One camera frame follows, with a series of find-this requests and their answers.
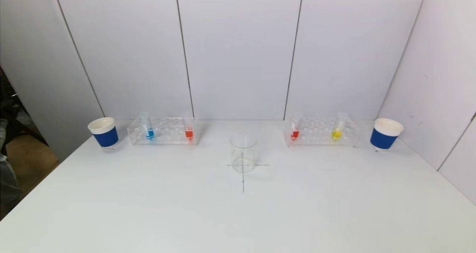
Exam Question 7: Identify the test tube with blue pigment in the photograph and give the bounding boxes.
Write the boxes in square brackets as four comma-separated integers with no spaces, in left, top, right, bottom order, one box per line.
[139,112,155,141]

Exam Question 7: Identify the grey trousers of person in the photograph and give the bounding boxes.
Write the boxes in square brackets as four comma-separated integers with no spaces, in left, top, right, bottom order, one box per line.
[0,154,23,207]

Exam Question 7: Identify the white paper cup blue sleeve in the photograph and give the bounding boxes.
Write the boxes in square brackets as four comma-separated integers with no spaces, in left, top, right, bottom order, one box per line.
[88,117,119,148]
[370,118,404,151]

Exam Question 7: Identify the clear acrylic test tube rack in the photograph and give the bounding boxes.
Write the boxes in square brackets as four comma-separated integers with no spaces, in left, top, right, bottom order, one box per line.
[127,117,201,146]
[283,116,359,148]

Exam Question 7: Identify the test tube with yellow pigment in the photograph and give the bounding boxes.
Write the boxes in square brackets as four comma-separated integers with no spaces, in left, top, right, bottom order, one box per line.
[331,112,349,141]

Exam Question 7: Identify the test tube with orange pigment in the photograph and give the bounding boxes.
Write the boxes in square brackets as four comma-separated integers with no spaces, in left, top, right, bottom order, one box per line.
[183,112,195,141]

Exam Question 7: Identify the clear glass beaker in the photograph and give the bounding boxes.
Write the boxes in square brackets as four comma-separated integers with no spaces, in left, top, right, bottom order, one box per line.
[229,133,258,174]

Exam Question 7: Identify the test tube with red pigment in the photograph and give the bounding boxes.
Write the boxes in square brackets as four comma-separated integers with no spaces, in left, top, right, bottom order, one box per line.
[290,112,304,141]

